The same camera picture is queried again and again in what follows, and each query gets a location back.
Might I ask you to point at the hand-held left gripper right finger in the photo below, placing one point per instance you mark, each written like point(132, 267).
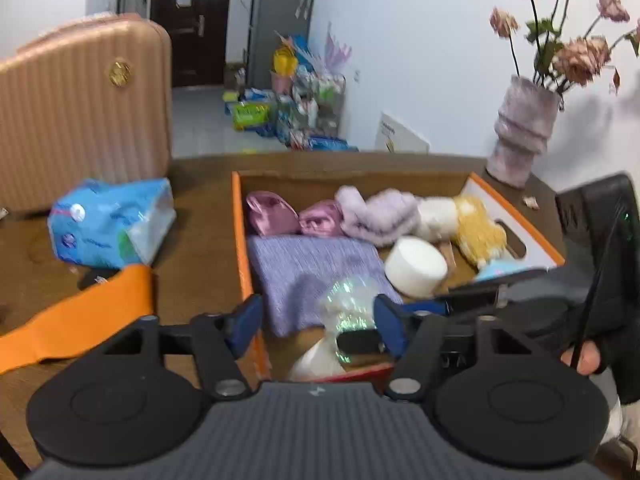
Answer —
point(389, 324)

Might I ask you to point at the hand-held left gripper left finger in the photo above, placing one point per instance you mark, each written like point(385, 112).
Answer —
point(246, 325)

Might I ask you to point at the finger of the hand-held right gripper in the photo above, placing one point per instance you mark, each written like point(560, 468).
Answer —
point(357, 342)
point(500, 284)

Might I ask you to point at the light blue soft item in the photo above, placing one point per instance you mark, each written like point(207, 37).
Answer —
point(495, 271)

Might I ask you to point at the iridescent ball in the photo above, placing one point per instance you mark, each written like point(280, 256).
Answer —
point(350, 305)

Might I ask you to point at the orange-edged cardboard box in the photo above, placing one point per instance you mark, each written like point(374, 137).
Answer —
point(240, 280)

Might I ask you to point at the white soft pouch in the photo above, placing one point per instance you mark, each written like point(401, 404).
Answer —
point(315, 362)

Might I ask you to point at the yellow plush toy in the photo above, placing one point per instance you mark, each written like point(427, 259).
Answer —
point(480, 232)

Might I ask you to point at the white round jar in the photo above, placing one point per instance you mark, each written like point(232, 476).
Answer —
point(415, 265)

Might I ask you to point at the purple knitted cloth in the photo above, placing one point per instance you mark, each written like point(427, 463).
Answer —
point(300, 280)

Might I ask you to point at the fluffy white plush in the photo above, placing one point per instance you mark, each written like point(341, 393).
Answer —
point(437, 217)

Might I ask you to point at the fluffy pale purple cloth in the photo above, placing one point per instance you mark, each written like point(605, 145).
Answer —
point(380, 215)

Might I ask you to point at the person's right hand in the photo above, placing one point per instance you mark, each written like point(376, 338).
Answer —
point(582, 359)

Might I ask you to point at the small crumpled paper scrap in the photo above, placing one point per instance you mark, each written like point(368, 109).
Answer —
point(531, 202)

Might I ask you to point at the ribbed pale purple vase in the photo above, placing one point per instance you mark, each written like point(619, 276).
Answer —
point(522, 130)

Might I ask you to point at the pink satin pouch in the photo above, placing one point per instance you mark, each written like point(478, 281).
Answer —
point(270, 215)
point(322, 217)

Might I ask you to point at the dried pink flowers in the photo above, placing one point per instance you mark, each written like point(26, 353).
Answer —
point(575, 57)

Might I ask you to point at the blue tissue pack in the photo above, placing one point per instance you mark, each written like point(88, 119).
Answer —
point(105, 225)

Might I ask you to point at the white board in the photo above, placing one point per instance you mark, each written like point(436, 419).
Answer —
point(402, 135)

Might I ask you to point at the blue packets on floor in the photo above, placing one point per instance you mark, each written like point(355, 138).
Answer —
point(327, 143)

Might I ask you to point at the green packet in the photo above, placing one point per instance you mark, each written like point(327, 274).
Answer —
point(251, 116)

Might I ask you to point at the cluttered storage rack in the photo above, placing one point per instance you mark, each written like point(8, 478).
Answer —
point(315, 100)

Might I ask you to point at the yellow bag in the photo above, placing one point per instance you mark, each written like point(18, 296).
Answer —
point(285, 62)

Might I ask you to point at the pink ribbed suitcase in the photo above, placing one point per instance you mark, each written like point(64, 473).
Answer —
point(75, 110)

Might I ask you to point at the dark brown door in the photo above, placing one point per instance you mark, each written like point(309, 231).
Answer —
point(187, 20)

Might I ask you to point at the grey refrigerator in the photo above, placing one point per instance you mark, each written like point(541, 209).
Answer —
point(277, 15)

